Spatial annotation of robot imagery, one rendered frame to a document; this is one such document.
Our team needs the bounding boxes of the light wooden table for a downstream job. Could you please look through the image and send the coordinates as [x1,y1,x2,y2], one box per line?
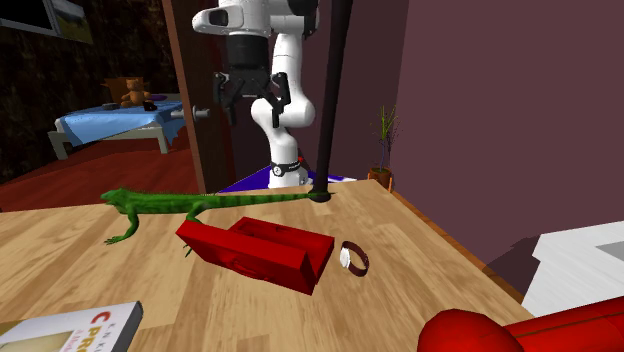
[0,178,535,352]

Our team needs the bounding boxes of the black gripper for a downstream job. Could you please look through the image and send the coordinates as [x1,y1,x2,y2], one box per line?
[212,33,293,129]

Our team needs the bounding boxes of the potted green plant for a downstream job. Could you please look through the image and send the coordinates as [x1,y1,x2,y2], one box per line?
[366,104,402,192]

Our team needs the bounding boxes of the white book with red lettering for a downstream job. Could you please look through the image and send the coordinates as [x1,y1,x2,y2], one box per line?
[0,300,145,352]

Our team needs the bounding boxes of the red sofa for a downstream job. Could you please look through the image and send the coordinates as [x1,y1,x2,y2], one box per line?
[417,295,624,352]

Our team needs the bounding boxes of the green iguana toy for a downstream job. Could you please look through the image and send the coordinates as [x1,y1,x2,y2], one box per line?
[99,187,323,259]

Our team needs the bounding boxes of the white table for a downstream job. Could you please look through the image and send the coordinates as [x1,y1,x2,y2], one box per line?
[520,221,624,319]

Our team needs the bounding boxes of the bed with blue cover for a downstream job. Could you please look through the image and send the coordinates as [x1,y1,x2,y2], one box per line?
[47,76,189,162]

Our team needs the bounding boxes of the black floor lamp pole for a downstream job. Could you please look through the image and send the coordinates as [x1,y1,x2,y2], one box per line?
[308,0,355,204]

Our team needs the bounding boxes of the dark red band wristwatch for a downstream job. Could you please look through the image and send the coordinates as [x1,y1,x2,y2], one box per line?
[339,240,370,278]

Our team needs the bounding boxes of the red open box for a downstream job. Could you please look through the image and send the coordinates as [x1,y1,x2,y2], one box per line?
[175,216,336,297]

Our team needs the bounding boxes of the brown door with handle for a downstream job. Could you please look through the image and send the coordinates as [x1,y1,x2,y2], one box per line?
[161,0,236,195]

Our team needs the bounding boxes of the blue patterned robot stand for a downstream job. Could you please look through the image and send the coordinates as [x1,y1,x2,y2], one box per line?
[217,164,358,195]

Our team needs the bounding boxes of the grey framed wall picture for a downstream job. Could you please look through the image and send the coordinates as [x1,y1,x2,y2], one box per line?
[0,0,61,37]

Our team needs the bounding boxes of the yellow green wall picture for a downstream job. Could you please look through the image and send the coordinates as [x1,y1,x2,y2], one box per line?
[50,0,95,46]

